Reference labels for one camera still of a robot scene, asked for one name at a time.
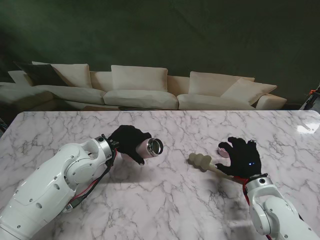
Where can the cream sofa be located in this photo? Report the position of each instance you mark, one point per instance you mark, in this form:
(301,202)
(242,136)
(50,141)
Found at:
(175,83)

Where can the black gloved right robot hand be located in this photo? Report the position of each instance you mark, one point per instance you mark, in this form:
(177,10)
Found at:
(243,160)

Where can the dark brown sofa pillow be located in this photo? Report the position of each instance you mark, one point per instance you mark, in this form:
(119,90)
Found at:
(40,73)

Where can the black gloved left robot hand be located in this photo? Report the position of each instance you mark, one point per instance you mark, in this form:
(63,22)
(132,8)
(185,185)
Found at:
(126,141)

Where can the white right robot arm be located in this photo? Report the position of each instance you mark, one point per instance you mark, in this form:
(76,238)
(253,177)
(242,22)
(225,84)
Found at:
(270,207)

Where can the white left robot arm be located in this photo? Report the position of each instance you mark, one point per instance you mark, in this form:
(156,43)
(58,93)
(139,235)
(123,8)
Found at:
(50,182)

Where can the cream sofa seat cushion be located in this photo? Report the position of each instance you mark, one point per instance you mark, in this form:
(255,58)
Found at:
(75,93)
(200,101)
(140,98)

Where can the grey stand with orange clamp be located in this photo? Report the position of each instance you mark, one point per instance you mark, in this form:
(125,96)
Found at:
(311,101)

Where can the cream sofa back pillow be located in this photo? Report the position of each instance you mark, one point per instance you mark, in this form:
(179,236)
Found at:
(72,75)
(207,82)
(138,77)
(250,91)

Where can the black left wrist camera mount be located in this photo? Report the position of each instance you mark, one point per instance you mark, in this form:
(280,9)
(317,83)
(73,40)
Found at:
(111,161)

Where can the black equipment piece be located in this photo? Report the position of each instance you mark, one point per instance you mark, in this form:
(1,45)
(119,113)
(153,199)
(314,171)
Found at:
(2,127)

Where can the pink thermos lid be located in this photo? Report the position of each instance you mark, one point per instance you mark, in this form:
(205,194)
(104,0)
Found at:
(222,153)

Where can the pink thermos body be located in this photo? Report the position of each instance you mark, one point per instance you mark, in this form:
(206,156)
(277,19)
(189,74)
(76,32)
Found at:
(143,151)

